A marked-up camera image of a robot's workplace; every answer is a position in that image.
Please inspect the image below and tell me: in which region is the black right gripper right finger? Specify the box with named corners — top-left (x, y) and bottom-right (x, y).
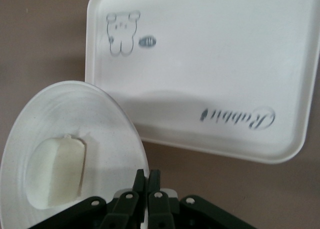
top-left (146, 169), bottom-right (256, 229)

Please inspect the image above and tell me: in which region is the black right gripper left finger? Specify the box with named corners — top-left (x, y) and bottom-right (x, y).
top-left (29, 168), bottom-right (146, 229)

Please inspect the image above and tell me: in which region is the white steamed bun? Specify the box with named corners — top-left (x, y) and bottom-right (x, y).
top-left (26, 134), bottom-right (88, 210)

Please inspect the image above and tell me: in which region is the cream round plate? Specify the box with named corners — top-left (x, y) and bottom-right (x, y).
top-left (0, 79), bottom-right (151, 229)

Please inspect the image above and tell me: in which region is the cream rabbit print tray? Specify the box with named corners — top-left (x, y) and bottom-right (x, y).
top-left (84, 0), bottom-right (320, 166)

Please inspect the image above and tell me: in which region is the brown table cover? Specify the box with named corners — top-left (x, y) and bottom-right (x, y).
top-left (0, 0), bottom-right (320, 229)

